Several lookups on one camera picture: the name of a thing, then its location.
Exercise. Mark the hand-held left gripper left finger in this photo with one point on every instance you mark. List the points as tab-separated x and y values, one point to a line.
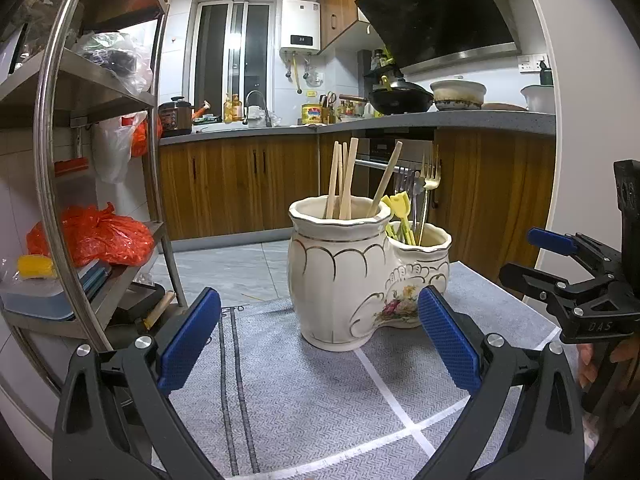
192	340

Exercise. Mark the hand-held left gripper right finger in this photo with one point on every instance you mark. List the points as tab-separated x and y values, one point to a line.
447	340

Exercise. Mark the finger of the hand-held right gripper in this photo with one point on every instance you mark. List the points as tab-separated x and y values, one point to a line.
550	241
530	280

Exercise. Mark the cream floral ceramic utensil holder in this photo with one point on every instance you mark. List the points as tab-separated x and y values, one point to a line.
330	280

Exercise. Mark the yellow tulip-shaped fruit fork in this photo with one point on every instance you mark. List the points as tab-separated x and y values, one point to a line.
385	201
400	205

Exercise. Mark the person's right hand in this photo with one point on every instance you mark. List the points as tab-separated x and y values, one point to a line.
589	365

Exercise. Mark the black box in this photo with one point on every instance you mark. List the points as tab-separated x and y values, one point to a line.
135	302

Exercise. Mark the wooden side base cabinet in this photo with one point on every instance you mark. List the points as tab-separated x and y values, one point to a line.
490	200

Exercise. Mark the blue tray stack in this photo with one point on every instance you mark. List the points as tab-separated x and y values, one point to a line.
97	277

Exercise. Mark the grey lined table mat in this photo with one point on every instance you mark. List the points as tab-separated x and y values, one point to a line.
300	400

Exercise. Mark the white plastic container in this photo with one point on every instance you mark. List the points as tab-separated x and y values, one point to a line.
540	100

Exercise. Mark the orange plastic bag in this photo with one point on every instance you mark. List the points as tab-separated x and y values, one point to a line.
100	240

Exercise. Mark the pink shallow bowl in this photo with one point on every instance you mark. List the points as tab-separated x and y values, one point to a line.
505	107

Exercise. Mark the dark green bottle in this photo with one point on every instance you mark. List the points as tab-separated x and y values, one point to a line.
546	75

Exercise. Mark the grey kitchen countertop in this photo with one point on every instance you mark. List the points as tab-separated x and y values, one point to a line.
450	121

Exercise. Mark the clear lidded plastic container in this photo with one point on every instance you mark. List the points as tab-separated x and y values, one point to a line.
40	300

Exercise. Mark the wooden base cabinets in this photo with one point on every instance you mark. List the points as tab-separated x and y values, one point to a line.
225	185

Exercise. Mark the yellow corn cob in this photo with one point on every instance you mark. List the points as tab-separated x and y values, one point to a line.
35	266

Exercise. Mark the white cooking pot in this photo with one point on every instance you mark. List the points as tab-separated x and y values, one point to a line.
457	92

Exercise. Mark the built-in steel oven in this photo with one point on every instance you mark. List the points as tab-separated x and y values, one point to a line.
380	152

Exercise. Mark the white plastic bag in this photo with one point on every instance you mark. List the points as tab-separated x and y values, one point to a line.
115	155

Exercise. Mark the black wok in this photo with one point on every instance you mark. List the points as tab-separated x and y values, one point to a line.
400	100

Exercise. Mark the orange mesh bag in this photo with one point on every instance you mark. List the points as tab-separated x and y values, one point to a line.
142	140

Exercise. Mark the red box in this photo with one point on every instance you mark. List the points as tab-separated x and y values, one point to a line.
70	166

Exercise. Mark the dark red rice cooker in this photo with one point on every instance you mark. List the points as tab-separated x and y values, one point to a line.
175	117

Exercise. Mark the yellow oil bottles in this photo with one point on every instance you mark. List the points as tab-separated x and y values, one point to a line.
232	110

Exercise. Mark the sauce bottles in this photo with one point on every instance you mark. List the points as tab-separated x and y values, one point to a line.
355	110

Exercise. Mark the metal sink faucet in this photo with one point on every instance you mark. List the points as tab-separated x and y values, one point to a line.
247	105

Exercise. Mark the black range hood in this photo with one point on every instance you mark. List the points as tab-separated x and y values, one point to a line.
435	15

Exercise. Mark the yellow tin can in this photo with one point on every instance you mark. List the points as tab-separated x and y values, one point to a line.
311	114

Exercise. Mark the knife block with scissors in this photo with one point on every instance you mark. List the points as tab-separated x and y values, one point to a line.
327	110

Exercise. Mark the stainless steel shelf rack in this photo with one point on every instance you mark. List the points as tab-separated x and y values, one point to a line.
44	110

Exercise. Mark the kitchen window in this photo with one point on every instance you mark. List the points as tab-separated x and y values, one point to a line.
215	60

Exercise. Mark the clear bag with dark contents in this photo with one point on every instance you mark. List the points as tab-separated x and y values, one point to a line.
115	60

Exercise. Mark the white water heater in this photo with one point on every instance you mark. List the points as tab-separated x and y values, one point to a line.
300	22

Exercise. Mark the clear bag of dried goods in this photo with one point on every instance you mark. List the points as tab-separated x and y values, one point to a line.
50	10

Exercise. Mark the wall power socket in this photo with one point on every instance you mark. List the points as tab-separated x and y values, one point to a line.
525	62

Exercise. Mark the wall spice shelf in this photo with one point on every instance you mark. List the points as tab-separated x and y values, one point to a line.
380	60

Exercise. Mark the wooden wall cabinet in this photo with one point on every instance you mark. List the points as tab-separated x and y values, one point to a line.
340	10

